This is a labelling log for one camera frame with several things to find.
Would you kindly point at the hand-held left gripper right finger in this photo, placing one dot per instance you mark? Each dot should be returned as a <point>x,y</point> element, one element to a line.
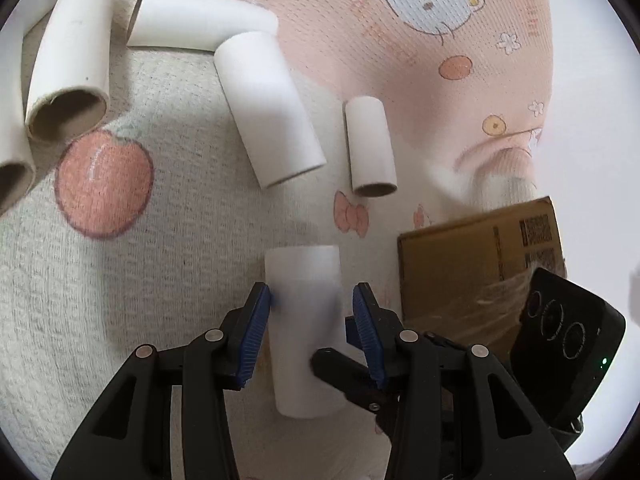
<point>366,332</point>

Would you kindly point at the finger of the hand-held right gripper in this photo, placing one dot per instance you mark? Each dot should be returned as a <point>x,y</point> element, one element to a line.
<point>340,372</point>

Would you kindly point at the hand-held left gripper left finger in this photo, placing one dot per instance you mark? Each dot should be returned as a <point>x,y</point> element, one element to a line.
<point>256,332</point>

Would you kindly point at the brown cardboard box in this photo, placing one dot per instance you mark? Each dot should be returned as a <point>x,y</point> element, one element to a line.
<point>450,265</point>

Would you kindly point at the small white cardboard tube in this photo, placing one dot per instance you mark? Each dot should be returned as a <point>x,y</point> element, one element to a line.
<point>370,145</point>

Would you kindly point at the pink cartoon printed blanket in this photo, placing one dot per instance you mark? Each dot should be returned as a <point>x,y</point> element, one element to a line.
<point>440,125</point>

